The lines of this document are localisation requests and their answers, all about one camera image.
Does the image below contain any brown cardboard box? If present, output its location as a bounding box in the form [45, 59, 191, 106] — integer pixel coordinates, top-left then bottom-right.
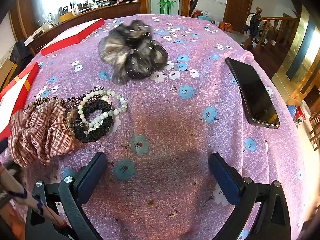
[0, 60, 17, 85]

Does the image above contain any white blue patterned strap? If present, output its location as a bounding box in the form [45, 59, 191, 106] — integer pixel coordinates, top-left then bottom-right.
[0, 162, 68, 228]

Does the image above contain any black smartphone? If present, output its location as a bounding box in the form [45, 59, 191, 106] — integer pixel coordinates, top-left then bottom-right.
[225, 57, 281, 130]

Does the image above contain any black satin scrunchie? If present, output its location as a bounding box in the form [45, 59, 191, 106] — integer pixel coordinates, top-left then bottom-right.
[74, 99, 114, 143]

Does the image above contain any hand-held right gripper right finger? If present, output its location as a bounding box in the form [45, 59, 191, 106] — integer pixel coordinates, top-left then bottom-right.
[208, 152, 292, 240]

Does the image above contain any brown wooden door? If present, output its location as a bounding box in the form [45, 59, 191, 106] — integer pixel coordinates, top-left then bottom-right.
[223, 0, 255, 34]

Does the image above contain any black box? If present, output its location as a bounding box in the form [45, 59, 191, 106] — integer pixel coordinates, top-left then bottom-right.
[12, 41, 33, 60]

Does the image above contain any wooden stair railing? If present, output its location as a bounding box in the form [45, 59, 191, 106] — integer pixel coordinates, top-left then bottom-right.
[244, 7, 300, 63]

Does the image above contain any red gift box gold band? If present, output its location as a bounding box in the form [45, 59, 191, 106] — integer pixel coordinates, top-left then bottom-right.
[0, 61, 40, 140]

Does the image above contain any wooden chair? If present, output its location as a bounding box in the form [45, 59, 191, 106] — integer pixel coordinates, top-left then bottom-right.
[307, 110, 320, 150]

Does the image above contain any cream pearl bracelet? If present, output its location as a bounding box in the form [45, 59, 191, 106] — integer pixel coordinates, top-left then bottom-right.
[65, 109, 75, 134]

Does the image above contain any white pearl bracelet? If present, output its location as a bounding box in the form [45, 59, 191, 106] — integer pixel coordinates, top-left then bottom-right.
[77, 89, 128, 120]

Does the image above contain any cluttered wooden counter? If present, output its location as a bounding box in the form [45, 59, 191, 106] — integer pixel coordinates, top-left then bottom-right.
[10, 0, 142, 55]

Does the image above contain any pink floral tablecloth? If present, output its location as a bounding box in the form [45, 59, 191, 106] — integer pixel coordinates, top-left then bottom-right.
[0, 14, 312, 240]

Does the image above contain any red white box lid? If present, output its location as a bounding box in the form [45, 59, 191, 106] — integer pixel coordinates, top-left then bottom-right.
[40, 18, 105, 57]

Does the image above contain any thin brown patterned scrunchie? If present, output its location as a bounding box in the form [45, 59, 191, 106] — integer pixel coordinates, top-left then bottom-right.
[28, 97, 67, 109]

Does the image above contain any brown beaded hair comb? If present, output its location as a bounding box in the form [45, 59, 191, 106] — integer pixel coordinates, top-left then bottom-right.
[66, 86, 105, 105]

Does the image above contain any dark hanging coat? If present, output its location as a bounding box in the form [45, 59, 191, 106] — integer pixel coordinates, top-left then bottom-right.
[244, 14, 263, 38]

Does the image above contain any red plaid scrunchie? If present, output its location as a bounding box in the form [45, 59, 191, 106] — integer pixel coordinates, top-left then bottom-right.
[7, 102, 76, 168]

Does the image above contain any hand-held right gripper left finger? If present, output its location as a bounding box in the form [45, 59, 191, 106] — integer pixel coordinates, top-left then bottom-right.
[25, 152, 108, 240]

